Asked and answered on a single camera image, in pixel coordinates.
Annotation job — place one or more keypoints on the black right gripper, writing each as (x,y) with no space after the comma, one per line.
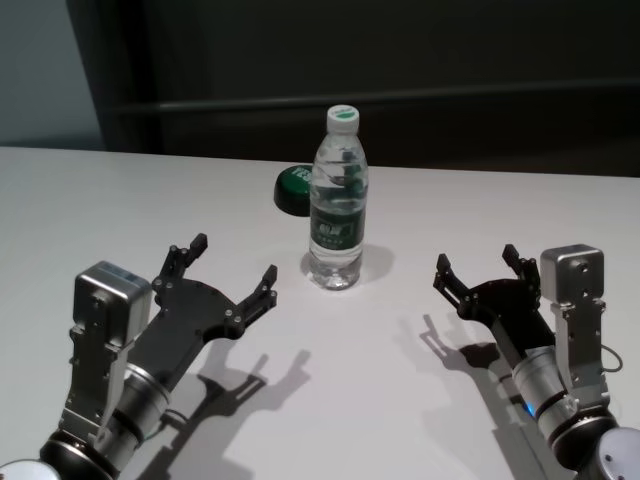
(515,315)

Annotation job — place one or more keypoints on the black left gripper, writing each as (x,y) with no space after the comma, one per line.
(185,320)

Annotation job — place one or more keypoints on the clear water bottle green label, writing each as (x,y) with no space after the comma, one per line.
(337,200)

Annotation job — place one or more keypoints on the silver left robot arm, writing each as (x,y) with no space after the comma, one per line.
(135,395)

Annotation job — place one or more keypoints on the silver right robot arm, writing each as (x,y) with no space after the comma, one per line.
(545,390)

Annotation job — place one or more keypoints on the green YES button black base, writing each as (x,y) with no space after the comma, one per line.
(292,190)

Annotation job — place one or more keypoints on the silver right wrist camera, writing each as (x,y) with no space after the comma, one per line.
(575,275)

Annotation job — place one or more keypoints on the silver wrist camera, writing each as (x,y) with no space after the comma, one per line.
(575,275)
(107,300)

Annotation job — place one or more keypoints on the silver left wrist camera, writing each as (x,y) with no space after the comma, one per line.
(107,300)

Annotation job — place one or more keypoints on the grey horizontal wall rail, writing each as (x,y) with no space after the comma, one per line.
(400,104)

